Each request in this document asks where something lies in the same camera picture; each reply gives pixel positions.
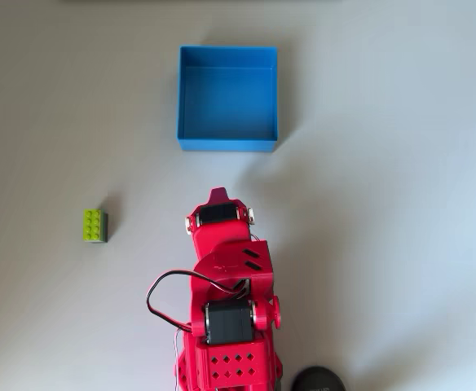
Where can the green lego brick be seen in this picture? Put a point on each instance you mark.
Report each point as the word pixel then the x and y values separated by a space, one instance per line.
pixel 93 225

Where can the red robot arm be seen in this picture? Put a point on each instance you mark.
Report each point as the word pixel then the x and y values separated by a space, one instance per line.
pixel 230 362

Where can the blue box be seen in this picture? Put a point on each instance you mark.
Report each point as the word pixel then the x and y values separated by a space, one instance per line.
pixel 226 97

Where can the black gooseneck stand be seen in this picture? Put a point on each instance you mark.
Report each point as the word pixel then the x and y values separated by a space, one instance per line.
pixel 317 380

